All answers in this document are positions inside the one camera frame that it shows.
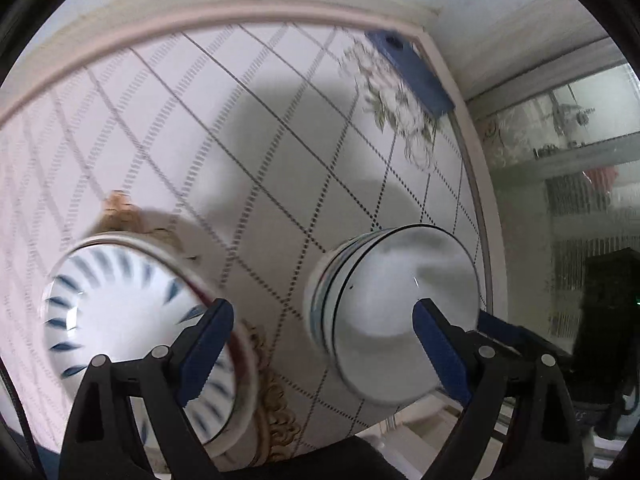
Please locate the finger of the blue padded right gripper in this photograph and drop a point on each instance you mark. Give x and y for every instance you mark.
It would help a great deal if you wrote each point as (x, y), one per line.
(501, 331)

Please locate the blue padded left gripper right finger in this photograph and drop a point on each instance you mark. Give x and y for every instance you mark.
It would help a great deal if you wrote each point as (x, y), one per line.
(447, 347)

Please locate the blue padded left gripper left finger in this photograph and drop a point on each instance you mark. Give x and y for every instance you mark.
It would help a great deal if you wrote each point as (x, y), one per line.
(199, 346)

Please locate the white bowl dark rim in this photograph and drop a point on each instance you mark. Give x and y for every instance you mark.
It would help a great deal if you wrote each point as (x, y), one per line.
(368, 316)

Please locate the white plate blue leaf pattern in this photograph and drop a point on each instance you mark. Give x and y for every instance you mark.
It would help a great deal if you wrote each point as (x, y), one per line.
(120, 295)

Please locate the white bowl blue spots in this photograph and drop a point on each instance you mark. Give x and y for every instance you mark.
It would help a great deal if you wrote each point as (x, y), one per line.
(318, 283)

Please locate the white plate pink flowers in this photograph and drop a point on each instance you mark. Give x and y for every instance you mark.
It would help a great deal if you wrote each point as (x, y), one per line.
(225, 408)

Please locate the patterned table mat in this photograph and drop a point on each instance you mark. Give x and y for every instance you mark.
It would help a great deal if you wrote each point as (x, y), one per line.
(252, 145)

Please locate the glass sliding door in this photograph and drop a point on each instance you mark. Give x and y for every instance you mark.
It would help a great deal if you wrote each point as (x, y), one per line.
(562, 146)

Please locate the blue smartphone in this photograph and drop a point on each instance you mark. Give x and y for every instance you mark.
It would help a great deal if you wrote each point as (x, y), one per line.
(412, 70)

